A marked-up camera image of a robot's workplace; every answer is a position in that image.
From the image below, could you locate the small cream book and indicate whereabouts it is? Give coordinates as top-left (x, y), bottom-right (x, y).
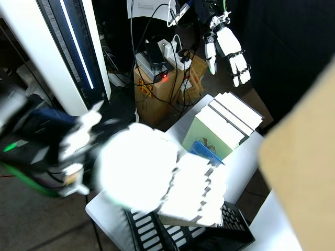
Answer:
top-left (158, 213), bottom-right (225, 229)

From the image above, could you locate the small brown box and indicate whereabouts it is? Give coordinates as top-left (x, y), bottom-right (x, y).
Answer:
top-left (177, 52), bottom-right (209, 105)

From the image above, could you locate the cream paged book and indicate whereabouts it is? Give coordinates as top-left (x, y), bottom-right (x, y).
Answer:
top-left (218, 95), bottom-right (261, 130)

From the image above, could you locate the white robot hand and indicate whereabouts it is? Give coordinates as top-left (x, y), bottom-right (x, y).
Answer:
top-left (203, 26), bottom-right (252, 88)
top-left (95, 122), bottom-right (228, 229)

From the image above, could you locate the black cover white book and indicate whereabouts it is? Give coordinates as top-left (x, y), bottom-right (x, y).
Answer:
top-left (209, 102), bottom-right (254, 139)

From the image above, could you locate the dark spine book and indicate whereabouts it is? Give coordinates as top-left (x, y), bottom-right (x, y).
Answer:
top-left (223, 90), bottom-right (264, 126)

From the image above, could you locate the white plug charger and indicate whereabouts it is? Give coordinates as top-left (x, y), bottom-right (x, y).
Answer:
top-left (164, 33), bottom-right (183, 59)

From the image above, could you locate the blurred tan board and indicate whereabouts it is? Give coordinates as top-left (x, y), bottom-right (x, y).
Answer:
top-left (258, 56), bottom-right (335, 251)

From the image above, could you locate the white column with light strip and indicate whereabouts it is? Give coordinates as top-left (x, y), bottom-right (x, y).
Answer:
top-left (0, 0), bottom-right (112, 118)

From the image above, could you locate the black floor cable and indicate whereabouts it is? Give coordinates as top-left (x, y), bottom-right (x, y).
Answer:
top-left (90, 222), bottom-right (103, 251)

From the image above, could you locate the white curved panel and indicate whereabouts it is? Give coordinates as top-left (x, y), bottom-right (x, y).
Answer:
top-left (127, 0), bottom-right (197, 27)

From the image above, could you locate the large cardboard box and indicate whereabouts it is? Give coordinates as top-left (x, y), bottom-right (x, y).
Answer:
top-left (133, 62), bottom-right (202, 128)

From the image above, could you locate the white power strip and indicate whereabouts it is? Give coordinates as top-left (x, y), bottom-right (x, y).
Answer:
top-left (158, 38), bottom-right (192, 71)

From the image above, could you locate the silver usb adapter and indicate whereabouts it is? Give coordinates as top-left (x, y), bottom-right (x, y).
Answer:
top-left (166, 0), bottom-right (189, 27)

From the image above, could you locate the black plastic file tray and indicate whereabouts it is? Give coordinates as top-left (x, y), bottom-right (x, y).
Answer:
top-left (124, 200), bottom-right (256, 251)

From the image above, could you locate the long black hanging cable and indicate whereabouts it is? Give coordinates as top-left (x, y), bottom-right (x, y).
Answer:
top-left (129, 3), bottom-right (171, 87)

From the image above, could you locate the black plug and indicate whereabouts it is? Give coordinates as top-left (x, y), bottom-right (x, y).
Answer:
top-left (178, 49), bottom-right (192, 64)

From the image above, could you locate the black base with white rim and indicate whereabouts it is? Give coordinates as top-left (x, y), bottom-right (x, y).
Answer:
top-left (87, 86), bottom-right (140, 131)

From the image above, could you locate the black power adapter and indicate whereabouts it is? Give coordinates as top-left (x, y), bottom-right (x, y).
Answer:
top-left (144, 36), bottom-right (167, 71)

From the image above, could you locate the clear plastic bag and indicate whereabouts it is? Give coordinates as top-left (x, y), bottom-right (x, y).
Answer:
top-left (16, 64), bottom-right (54, 98)

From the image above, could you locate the black curtain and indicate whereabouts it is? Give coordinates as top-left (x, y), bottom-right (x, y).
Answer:
top-left (239, 0), bottom-right (335, 136)

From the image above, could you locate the white hardcover book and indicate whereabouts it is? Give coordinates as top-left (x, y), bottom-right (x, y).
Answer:
top-left (214, 98), bottom-right (257, 134)

